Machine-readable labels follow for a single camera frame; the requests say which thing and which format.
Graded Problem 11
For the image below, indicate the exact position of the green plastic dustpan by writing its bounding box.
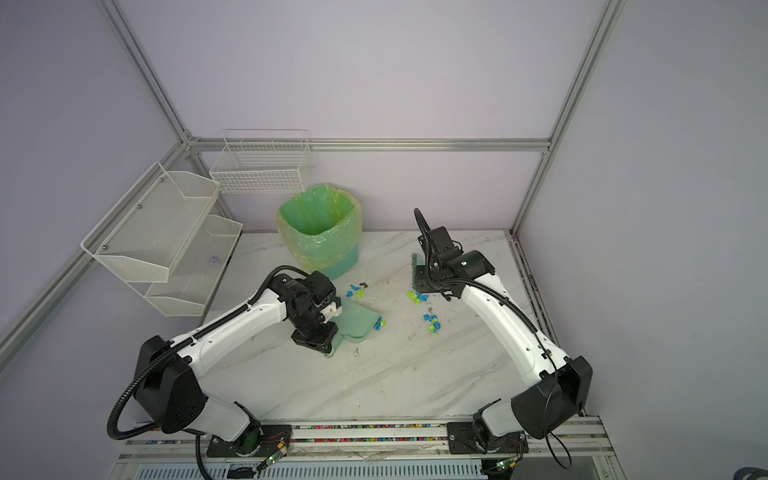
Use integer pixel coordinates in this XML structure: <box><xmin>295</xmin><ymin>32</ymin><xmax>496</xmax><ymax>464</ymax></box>
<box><xmin>324</xmin><ymin>301</ymin><xmax>382</xmax><ymax>358</ymax></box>

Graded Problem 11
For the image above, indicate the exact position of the white mesh two-tier shelf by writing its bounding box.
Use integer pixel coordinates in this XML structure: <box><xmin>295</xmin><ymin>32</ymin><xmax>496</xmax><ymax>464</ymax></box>
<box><xmin>81</xmin><ymin>163</ymin><xmax>242</xmax><ymax>317</ymax></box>

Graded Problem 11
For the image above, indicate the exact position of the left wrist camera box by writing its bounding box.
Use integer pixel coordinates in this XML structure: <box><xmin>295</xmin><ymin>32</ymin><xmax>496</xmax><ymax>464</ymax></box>
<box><xmin>320</xmin><ymin>297</ymin><xmax>343</xmax><ymax>323</ymax></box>

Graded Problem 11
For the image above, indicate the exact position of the paper scrap cluster upper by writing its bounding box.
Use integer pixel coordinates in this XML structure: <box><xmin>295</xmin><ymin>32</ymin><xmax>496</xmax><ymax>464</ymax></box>
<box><xmin>407</xmin><ymin>291</ymin><xmax>429</xmax><ymax>305</ymax></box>

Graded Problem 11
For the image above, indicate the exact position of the white wire basket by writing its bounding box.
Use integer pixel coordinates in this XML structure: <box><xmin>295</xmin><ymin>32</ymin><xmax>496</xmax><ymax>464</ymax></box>
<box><xmin>210</xmin><ymin>129</ymin><xmax>314</xmax><ymax>194</ymax></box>

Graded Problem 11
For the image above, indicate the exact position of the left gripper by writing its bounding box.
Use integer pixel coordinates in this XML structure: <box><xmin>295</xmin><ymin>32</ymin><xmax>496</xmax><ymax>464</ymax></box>
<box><xmin>290</xmin><ymin>308</ymin><xmax>338</xmax><ymax>354</ymax></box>

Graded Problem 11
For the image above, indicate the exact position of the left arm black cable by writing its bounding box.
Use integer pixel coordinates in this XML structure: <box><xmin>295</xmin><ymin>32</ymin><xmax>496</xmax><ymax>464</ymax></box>
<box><xmin>106</xmin><ymin>265</ymin><xmax>310</xmax><ymax>480</ymax></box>

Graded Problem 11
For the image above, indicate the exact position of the paper scrap cluster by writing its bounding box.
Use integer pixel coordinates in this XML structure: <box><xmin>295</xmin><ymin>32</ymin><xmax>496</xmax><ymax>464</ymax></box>
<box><xmin>373</xmin><ymin>317</ymin><xmax>387</xmax><ymax>331</ymax></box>
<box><xmin>423</xmin><ymin>314</ymin><xmax>441</xmax><ymax>335</ymax></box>
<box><xmin>407</xmin><ymin>291</ymin><xmax>429</xmax><ymax>305</ymax></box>

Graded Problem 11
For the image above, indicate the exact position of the paper scrap cluster right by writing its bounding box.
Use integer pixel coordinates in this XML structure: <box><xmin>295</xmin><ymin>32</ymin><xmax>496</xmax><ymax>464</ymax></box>
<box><xmin>423</xmin><ymin>314</ymin><xmax>441</xmax><ymax>335</ymax></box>

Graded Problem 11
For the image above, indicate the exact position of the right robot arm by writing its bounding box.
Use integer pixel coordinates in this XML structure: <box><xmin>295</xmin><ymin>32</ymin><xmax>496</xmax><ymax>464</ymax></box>
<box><xmin>412</xmin><ymin>224</ymin><xmax>593</xmax><ymax>453</ymax></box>

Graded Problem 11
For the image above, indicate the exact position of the green plastic trash bin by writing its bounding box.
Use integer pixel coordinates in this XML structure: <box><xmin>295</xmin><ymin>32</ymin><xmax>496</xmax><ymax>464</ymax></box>
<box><xmin>278</xmin><ymin>184</ymin><xmax>364</xmax><ymax>282</ymax></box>

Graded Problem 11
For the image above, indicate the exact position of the paper scrap cluster centre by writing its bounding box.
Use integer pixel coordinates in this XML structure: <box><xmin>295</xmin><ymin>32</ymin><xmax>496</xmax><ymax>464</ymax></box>
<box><xmin>373</xmin><ymin>317</ymin><xmax>387</xmax><ymax>331</ymax></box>

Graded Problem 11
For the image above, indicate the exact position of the yellow-green bin liner bag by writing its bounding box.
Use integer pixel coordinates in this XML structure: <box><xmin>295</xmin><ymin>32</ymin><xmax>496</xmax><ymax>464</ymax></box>
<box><xmin>275</xmin><ymin>183</ymin><xmax>364</xmax><ymax>271</ymax></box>

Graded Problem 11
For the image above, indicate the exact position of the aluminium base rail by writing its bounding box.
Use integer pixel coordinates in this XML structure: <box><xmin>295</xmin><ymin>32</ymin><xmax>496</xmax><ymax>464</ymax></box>
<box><xmin>109</xmin><ymin>416</ymin><xmax>626</xmax><ymax>479</ymax></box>

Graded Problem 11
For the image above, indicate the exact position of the green hand brush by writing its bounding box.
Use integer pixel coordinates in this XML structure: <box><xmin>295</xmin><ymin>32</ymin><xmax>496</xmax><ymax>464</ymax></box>
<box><xmin>411</xmin><ymin>253</ymin><xmax>420</xmax><ymax>291</ymax></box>

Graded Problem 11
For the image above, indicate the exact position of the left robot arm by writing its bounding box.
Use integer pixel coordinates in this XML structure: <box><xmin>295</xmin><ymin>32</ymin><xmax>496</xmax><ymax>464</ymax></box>
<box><xmin>121</xmin><ymin>266</ymin><xmax>342</xmax><ymax>457</ymax></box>

